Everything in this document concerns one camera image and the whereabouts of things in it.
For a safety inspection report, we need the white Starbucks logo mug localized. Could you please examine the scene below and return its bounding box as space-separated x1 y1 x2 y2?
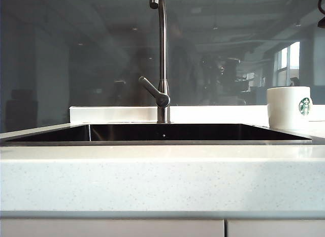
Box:
266 86 312 130

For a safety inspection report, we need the steel faucet lever handle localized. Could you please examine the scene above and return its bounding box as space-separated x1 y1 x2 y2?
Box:
138 76 171 107

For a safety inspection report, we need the steel gooseneck faucet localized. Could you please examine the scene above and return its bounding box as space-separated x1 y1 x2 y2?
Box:
149 0 171 124

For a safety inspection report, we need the black sink basin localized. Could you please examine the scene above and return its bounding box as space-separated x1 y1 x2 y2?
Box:
5 124 313 146

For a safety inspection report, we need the narrow grey cabinet door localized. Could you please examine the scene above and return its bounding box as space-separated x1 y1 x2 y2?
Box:
227 219 325 237

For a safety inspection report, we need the white backsplash ledge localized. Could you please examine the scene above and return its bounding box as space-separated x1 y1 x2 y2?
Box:
69 104 325 124

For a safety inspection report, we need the wide grey cabinet door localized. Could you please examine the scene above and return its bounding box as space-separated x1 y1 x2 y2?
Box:
0 218 225 237

